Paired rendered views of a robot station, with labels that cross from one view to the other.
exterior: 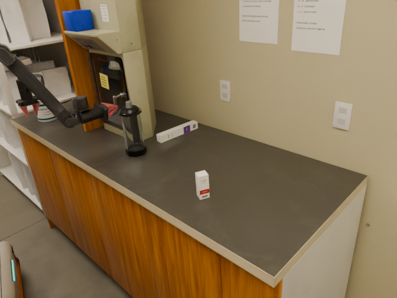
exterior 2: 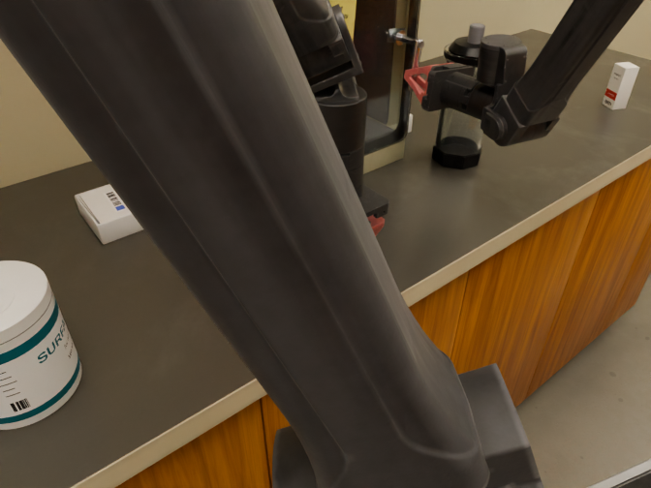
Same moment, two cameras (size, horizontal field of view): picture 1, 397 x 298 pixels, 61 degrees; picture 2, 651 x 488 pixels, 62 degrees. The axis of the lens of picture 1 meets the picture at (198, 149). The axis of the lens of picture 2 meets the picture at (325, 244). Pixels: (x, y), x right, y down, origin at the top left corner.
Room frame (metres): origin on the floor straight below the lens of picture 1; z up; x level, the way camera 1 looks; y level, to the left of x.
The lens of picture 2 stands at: (1.69, 1.35, 1.48)
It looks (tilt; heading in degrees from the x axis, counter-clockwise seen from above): 37 degrees down; 276
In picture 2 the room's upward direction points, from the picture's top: straight up
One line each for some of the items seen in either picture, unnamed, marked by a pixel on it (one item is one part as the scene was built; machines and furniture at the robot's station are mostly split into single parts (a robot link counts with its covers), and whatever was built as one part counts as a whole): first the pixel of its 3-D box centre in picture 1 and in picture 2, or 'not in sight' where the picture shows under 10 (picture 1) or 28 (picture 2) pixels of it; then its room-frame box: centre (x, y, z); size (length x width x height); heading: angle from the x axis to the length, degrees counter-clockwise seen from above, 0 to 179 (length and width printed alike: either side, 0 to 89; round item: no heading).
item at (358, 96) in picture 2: (24, 84); (334, 115); (1.73, 0.87, 1.27); 0.07 x 0.06 x 0.07; 100
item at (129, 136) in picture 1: (133, 130); (464, 104); (1.52, 0.31, 1.06); 0.11 x 0.11 x 0.21
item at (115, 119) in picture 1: (110, 93); (352, 54); (1.74, 0.44, 1.19); 0.30 x 0.01 x 0.40; 44
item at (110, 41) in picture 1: (92, 41); not in sight; (1.71, 0.48, 1.46); 0.32 x 0.12 x 0.10; 44
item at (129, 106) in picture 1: (129, 107); (475, 43); (1.52, 0.31, 1.18); 0.09 x 0.09 x 0.07
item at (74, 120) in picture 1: (75, 110); (505, 86); (1.51, 0.56, 1.19); 0.12 x 0.09 x 0.11; 115
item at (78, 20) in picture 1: (78, 20); not in sight; (1.77, 0.54, 1.56); 0.10 x 0.10 x 0.09; 44
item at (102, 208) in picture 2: not in sight; (133, 203); (2.12, 0.58, 0.96); 0.16 x 0.12 x 0.04; 44
